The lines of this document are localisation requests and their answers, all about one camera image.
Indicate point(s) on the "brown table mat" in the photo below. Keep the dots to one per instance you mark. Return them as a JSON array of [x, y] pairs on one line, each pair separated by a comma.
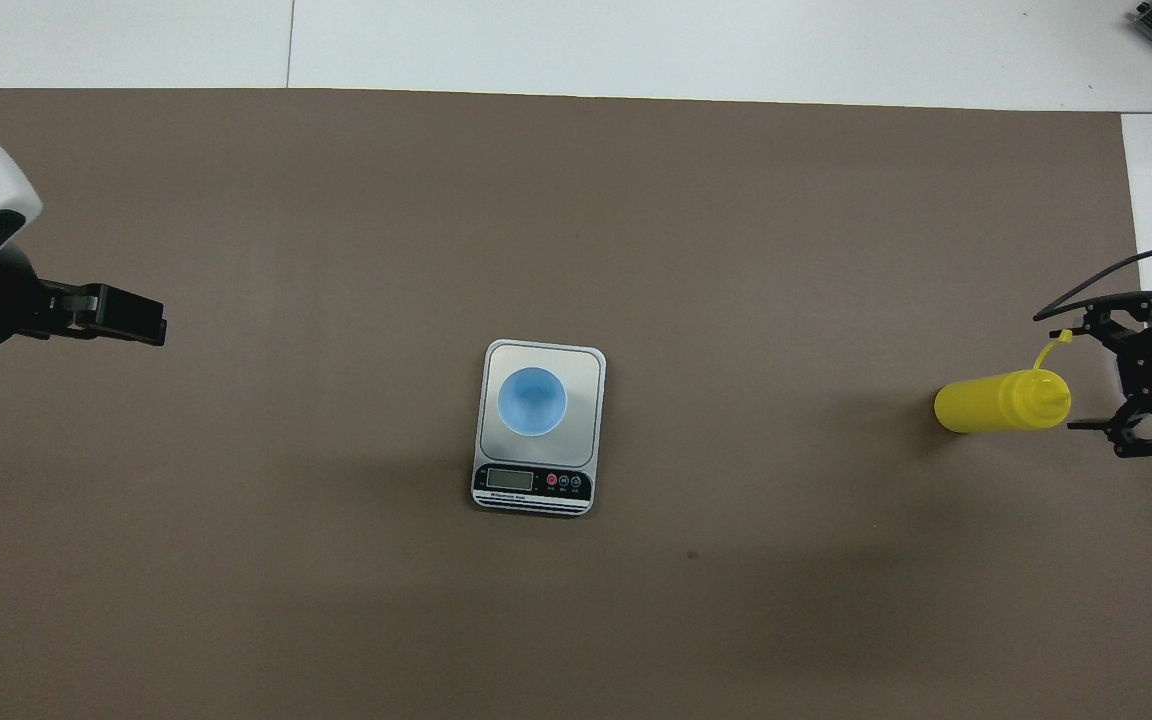
[[576, 200]]

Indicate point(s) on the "silver digital kitchen scale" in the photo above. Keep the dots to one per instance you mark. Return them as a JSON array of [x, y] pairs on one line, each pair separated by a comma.
[[586, 445]]

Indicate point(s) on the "yellow squeeze bottle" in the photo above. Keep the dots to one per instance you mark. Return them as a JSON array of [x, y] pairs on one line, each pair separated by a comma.
[[986, 400]]

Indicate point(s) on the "light blue plastic cup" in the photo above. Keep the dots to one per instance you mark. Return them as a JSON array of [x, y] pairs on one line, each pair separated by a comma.
[[533, 402]]

